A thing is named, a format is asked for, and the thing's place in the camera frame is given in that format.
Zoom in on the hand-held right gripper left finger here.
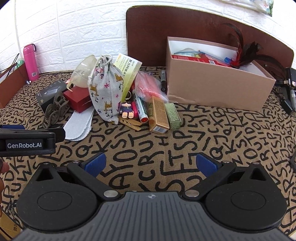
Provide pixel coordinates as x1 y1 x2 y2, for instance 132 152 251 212
29 152 122 201

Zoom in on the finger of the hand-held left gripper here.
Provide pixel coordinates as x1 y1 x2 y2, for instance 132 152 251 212
0 125 66 143

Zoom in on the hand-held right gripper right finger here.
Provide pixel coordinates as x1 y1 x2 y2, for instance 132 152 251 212
179 152 270 201

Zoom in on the green box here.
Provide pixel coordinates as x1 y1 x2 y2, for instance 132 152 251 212
164 102 182 130

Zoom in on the gold box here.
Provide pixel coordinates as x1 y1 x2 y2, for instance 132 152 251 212
147 95 169 134

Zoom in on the tan cardboard box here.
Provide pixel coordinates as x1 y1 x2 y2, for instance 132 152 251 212
166 36 277 112

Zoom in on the white marker red cap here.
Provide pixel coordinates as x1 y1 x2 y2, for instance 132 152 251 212
134 91 149 124

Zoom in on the person's left hand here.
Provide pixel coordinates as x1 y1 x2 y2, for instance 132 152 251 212
0 159 10 220

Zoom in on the red box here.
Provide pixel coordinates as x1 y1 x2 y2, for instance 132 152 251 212
63 87 93 113

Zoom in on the black box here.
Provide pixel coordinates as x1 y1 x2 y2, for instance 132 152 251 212
36 80 67 112

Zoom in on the letter printed blanket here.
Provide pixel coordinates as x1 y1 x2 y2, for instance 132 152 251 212
0 66 296 241

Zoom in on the wooden clothespin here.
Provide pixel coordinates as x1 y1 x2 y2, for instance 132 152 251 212
120 122 142 132
116 117 142 127

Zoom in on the reddish brown open carton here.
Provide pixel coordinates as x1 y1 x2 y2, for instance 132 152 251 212
0 62 29 108

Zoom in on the pink insulated bottle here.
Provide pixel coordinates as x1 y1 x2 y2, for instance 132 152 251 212
23 44 40 81

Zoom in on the brown printed carton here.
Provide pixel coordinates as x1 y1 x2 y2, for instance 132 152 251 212
0 206 23 240

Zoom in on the black marker pen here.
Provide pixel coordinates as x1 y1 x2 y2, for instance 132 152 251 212
159 70 168 92

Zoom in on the plastic bag with pink contents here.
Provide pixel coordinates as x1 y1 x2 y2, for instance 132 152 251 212
134 71 169 102

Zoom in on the yellow-green medicine box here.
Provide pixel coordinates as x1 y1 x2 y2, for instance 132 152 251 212
113 53 142 103

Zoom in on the black power adapter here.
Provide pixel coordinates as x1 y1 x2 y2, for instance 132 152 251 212
279 89 294 114

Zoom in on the red packet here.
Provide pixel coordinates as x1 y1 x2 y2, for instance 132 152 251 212
199 52 233 68

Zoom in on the white blue-trimmed pouch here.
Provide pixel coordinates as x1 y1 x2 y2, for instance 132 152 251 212
172 47 200 58

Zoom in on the dark feather toy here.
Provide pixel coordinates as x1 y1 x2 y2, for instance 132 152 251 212
221 23 287 70

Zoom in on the black electronic device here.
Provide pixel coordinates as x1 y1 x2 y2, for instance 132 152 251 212
276 67 296 90

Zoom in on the brown wooden headboard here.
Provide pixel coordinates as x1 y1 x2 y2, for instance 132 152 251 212
126 5 295 77

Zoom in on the keychain doll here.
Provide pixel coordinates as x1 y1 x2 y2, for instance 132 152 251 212
119 90 137 121

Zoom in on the printed drawstring bag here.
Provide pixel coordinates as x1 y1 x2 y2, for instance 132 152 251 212
87 54 125 124

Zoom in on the black cable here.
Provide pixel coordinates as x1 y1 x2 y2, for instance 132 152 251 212
0 53 20 76

